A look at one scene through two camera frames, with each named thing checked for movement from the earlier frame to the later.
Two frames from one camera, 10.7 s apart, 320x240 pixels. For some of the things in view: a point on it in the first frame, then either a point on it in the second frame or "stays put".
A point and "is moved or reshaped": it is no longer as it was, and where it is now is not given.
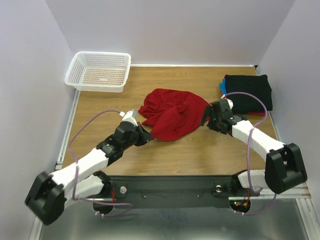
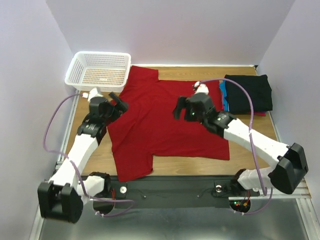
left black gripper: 144,136 -> 119,108
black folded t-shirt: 256,85 stays put
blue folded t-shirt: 222,86 stays put
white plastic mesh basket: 99,71 stays put
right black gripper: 211,116 -> 185,108
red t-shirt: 173,113 is moved or reshaped
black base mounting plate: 175,191 stays put
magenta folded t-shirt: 259,113 stays put
